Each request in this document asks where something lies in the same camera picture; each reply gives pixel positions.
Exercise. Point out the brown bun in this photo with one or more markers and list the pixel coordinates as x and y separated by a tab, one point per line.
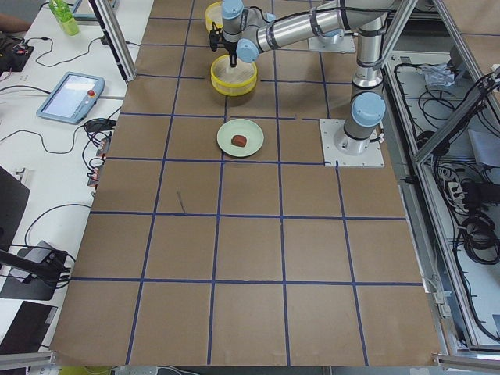
239	141

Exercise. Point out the black laptop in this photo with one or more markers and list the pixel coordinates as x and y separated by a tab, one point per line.
14	199

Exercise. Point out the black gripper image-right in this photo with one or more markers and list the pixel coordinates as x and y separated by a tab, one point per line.
231	48

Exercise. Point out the black camera clamp arm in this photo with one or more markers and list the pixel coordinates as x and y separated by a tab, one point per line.
46	270

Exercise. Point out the blue teach pendant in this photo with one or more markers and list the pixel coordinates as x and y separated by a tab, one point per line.
72	98

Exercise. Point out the light green plate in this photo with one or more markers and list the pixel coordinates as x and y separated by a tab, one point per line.
251	130

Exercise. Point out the yellow steamer basket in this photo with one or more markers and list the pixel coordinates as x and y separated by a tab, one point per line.
233	81
213	16

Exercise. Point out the black circuit board device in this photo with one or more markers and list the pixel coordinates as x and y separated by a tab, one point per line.
14	57

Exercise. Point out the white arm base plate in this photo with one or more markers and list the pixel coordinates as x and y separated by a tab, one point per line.
342	151
338	43

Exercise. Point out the aluminium frame post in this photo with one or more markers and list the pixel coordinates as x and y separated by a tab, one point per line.
108	22

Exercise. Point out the green plastic bottle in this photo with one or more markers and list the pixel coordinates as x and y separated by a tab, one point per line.
64	17

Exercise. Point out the robot arm image-right front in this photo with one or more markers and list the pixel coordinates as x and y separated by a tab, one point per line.
248	32

